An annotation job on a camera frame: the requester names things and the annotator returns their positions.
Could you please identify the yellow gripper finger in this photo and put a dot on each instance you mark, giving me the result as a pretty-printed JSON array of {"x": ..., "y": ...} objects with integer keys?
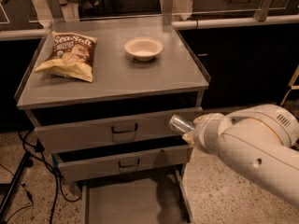
[
  {"x": 188, "y": 137},
  {"x": 207, "y": 118}
]

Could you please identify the silver redbull can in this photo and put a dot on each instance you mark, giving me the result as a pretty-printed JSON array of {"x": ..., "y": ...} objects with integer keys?
[{"x": 180, "y": 125}]

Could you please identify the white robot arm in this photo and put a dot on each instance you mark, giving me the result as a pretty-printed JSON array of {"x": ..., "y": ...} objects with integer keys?
[{"x": 256, "y": 143}]

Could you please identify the grey bottom drawer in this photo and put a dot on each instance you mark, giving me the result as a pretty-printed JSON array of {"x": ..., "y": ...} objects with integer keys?
[{"x": 155, "y": 196}]

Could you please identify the grey drawer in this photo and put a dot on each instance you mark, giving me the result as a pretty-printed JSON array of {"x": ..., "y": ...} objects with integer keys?
[
  {"x": 105, "y": 132},
  {"x": 125, "y": 163},
  {"x": 155, "y": 196}
]

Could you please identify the grey drawer cabinet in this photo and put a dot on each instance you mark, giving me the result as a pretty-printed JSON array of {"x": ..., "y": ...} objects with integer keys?
[{"x": 122, "y": 85}]

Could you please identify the grey middle drawer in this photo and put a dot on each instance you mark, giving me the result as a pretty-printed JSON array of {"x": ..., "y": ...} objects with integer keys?
[{"x": 125, "y": 163}]

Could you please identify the grey top drawer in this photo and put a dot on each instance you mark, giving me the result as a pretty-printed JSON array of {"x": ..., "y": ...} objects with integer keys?
[{"x": 105, "y": 132}]

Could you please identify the white paper bowl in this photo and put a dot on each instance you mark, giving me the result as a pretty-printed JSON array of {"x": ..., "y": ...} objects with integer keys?
[{"x": 143, "y": 48}]

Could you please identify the sea salt chips bag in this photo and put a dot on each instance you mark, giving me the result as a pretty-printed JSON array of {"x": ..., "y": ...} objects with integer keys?
[{"x": 71, "y": 56}]

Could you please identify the black tripod leg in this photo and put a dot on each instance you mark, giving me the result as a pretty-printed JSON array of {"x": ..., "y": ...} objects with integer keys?
[{"x": 7, "y": 190}]

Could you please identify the wheeled cart frame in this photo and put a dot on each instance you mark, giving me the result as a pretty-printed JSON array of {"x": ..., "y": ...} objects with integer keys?
[{"x": 291, "y": 86}]

